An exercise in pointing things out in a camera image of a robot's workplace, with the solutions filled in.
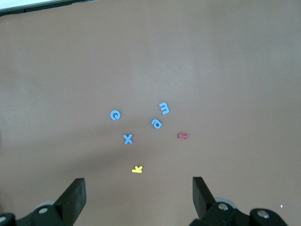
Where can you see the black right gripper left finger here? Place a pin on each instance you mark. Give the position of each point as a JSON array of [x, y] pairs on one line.
[[70, 202]]

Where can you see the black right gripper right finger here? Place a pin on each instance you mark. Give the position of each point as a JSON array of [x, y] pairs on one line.
[[204, 202]]

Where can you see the blue foam letter x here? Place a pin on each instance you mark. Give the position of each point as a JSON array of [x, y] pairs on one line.
[[128, 139]]

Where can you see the blue foam letter a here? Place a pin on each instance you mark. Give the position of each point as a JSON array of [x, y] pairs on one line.
[[160, 124]]

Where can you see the blue foam letter c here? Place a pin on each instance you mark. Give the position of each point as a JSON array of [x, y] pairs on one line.
[[112, 115]]

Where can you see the blue foam letter m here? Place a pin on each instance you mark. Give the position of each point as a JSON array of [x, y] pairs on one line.
[[164, 108]]

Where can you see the red foam letter I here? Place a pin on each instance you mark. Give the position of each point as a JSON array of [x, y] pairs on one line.
[[183, 136]]

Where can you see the yellow foam letter k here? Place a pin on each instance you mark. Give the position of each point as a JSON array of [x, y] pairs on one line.
[[137, 169]]

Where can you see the brown table cover sheet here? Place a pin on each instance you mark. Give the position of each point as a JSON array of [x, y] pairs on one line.
[[150, 58]]

